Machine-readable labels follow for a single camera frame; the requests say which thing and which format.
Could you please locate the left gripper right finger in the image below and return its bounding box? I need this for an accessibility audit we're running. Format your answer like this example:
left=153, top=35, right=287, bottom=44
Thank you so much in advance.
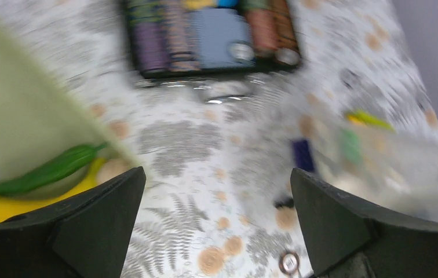
left=290, top=169, right=438, bottom=277

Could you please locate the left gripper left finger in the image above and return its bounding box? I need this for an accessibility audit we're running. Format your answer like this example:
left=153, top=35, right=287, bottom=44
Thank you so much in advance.
left=0, top=167, right=146, bottom=278

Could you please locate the small dark green pepper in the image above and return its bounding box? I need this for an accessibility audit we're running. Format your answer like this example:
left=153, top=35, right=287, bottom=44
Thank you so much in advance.
left=0, top=142, right=108, bottom=196

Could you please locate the clear zip top bag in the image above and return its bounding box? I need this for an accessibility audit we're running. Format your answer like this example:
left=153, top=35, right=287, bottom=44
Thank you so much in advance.
left=281, top=96, right=438, bottom=222

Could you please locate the yellow banana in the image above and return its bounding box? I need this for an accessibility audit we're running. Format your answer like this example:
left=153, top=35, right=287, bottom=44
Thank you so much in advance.
left=0, top=158, right=107, bottom=223

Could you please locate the long green pepper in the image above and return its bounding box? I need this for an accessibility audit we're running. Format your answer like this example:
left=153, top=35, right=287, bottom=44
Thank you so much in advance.
left=338, top=129, right=362, bottom=165

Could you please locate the yellow plastic triangle tool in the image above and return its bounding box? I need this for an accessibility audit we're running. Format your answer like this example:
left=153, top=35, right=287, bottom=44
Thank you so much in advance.
left=344, top=109, right=394, bottom=131

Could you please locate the light green plastic basket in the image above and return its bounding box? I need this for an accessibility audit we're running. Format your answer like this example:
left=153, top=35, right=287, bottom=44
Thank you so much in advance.
left=0, top=26, right=140, bottom=181

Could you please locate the black poker chip case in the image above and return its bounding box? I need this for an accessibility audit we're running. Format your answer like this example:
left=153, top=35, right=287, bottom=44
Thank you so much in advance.
left=119, top=1, right=302, bottom=80

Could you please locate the small brown ring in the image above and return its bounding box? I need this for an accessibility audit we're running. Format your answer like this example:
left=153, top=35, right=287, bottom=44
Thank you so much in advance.
left=279, top=251, right=301, bottom=276

